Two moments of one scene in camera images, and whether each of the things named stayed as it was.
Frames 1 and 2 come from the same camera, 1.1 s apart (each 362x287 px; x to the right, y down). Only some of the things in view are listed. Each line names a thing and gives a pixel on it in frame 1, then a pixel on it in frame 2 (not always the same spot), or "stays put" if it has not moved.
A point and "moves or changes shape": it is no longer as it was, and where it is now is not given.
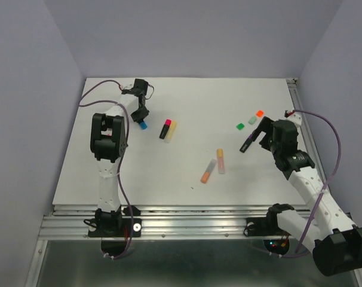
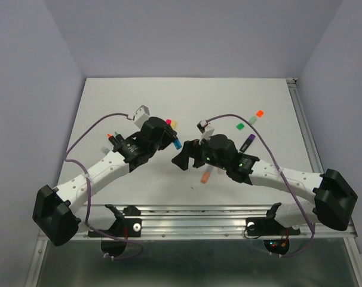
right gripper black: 266,124 → 191,147
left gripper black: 142,115 → 169,134
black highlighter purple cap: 247,143 stays put
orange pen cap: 260,113 stays put
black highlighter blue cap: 143,125 moves or changes shape
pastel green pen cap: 252,120 stays put
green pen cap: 240,126 stays put
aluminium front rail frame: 180,222 stays put
